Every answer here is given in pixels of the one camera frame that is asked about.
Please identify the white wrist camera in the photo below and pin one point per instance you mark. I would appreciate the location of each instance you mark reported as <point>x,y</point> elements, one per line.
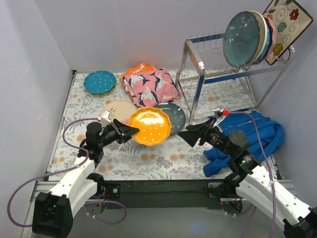
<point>220,114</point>
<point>104,119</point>

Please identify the dark teal plate in rack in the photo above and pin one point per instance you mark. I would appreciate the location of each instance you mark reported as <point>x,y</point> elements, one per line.
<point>241,39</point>

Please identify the dark teal plate on table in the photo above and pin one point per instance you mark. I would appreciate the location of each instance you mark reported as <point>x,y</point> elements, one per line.
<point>176,116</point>

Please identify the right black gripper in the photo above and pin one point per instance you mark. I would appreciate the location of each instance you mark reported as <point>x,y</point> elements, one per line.
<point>202,132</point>

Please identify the light blue plate in rack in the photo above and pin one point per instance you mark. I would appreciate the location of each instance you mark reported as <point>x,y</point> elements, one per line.
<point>265,52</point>

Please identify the pink bird print cloth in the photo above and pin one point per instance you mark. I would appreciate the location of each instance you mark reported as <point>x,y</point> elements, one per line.
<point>149,88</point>

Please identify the cream and pink plate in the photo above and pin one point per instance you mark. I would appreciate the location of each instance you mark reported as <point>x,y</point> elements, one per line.
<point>121,110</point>

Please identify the green polka dot plate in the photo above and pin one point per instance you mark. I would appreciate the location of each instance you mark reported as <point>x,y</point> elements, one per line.
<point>104,94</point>

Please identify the blue cloth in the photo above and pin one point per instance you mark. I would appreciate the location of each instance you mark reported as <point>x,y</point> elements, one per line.
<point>270,131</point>

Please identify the cream rimmed plate in rack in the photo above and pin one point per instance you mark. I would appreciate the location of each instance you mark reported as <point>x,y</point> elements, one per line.
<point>263,36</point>

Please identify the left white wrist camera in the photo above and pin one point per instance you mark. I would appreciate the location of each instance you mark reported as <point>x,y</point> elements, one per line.
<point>104,119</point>

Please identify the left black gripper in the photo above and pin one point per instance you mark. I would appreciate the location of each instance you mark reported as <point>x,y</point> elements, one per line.
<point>118,131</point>

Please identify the orange cloth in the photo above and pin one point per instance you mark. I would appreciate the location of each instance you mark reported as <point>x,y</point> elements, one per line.
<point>140,68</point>

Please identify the yellow polka dot plate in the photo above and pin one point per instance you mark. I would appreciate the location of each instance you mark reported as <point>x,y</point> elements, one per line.
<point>154,126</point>

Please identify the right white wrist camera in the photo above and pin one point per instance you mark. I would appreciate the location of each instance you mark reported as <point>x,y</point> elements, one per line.
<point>220,114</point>

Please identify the blue polka dot plate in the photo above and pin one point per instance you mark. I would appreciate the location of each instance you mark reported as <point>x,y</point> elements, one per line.
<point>99,82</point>

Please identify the steel dish rack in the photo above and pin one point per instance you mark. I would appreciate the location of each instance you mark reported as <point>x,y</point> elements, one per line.
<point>207,81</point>

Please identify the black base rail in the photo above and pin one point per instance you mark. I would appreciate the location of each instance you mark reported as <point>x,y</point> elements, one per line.
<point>203,193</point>

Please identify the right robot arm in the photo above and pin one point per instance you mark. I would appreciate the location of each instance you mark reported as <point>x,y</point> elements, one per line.
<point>252,181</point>

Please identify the square floral plate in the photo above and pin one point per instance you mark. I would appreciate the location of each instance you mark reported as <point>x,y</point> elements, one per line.
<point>290,20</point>

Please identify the pink plate in rack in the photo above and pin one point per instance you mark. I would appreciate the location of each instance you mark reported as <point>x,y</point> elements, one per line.
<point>273,35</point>

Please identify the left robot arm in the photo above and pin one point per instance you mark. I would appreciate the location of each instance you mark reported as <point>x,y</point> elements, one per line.
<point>55,210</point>

